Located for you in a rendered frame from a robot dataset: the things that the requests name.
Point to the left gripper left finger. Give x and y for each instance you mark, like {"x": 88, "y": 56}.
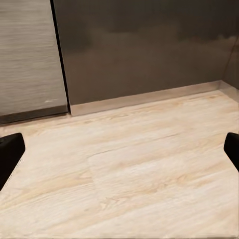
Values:
{"x": 12, "y": 148}

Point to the dishwasher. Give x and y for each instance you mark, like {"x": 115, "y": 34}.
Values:
{"x": 31, "y": 78}

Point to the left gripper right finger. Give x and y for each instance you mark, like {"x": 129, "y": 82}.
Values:
{"x": 231, "y": 148}

